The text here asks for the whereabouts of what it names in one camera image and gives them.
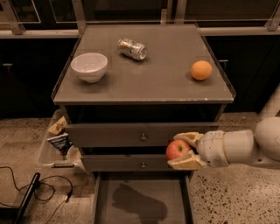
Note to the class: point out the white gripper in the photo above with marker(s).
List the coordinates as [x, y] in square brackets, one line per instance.
[210, 148]

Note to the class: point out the red apple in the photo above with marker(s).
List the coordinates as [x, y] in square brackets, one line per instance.
[176, 149]

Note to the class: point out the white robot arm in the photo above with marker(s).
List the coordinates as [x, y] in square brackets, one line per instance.
[259, 148]

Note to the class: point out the brass top drawer knob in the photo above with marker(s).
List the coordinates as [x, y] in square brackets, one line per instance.
[143, 138]

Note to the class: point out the grey bottom drawer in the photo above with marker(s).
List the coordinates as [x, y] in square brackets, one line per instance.
[143, 198]

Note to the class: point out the grey drawer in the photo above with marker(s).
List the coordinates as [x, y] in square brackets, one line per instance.
[143, 198]
[125, 163]
[87, 135]

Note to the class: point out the grey drawer cabinet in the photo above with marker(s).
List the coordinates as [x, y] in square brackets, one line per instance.
[157, 89]

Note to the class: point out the grey middle drawer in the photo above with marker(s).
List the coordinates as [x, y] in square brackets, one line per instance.
[125, 163]

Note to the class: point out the grey top drawer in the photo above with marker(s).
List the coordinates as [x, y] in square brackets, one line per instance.
[87, 135]

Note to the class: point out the orange fruit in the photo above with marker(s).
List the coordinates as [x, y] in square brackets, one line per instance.
[201, 70]

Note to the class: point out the crushed soda can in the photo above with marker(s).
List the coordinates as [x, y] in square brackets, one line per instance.
[132, 49]

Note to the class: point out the dark snack bag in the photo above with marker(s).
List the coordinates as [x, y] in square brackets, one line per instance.
[62, 143]

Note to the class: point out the white bowl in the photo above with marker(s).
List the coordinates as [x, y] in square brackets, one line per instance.
[90, 67]

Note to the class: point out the tan snack packet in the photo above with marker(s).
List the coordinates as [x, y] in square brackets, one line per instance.
[58, 126]

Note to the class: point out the black bar stand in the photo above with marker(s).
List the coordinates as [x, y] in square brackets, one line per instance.
[26, 199]

